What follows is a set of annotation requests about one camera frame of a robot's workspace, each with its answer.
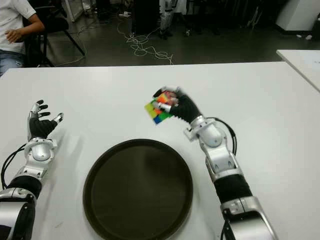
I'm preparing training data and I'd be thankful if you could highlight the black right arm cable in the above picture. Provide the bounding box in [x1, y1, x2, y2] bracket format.
[214, 117, 238, 156]

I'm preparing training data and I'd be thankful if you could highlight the seated person white shirt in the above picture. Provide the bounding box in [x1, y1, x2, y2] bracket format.
[0, 0, 46, 77]

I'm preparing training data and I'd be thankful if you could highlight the black chair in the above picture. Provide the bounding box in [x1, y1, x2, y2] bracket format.
[22, 4, 86, 68]

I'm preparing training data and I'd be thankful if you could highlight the tangled white floor cable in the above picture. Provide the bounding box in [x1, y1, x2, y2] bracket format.
[116, 21, 174, 65]

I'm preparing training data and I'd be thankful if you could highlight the white framed glass cabinet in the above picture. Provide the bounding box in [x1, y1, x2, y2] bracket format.
[61, 0, 92, 22]

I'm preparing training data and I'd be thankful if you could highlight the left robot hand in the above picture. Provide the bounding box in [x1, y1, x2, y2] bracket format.
[26, 99, 64, 141]

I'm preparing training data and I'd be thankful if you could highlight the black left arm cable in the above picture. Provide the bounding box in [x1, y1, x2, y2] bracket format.
[0, 144, 27, 190]

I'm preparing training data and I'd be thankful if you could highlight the multicoloured Rubik's cube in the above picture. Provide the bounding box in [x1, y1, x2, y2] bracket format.
[144, 91, 176, 125]

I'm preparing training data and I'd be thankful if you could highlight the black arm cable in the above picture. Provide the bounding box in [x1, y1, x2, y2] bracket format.
[214, 117, 238, 156]
[0, 144, 27, 190]

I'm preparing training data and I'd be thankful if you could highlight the silver folding rack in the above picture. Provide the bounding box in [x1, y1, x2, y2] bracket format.
[246, 6, 262, 28]

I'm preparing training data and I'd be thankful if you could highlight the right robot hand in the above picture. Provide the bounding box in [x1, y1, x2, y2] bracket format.
[152, 86, 205, 125]

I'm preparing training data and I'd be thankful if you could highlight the dark round plate tray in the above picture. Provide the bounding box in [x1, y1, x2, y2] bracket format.
[82, 138, 195, 235]

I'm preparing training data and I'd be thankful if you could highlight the white side table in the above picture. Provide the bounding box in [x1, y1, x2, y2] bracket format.
[275, 49, 320, 92]

